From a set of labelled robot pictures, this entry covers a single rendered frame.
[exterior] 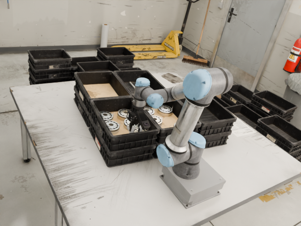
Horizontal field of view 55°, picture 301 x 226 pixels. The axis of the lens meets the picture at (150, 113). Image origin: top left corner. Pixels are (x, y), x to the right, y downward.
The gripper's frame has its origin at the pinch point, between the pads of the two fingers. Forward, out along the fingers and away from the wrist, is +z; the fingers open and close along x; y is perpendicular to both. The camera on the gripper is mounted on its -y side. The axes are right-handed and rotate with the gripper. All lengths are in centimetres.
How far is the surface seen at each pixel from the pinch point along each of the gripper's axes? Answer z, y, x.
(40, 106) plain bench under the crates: 15, 69, 36
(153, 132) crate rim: -7.5, -9.2, -5.1
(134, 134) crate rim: -7.6, -7.8, 6.5
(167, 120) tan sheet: 2.0, 9.5, -31.1
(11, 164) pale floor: 85, 95, 54
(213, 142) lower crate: 10, -14, -56
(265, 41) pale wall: 1, 141, -314
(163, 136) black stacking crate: -2.1, -9.0, -13.6
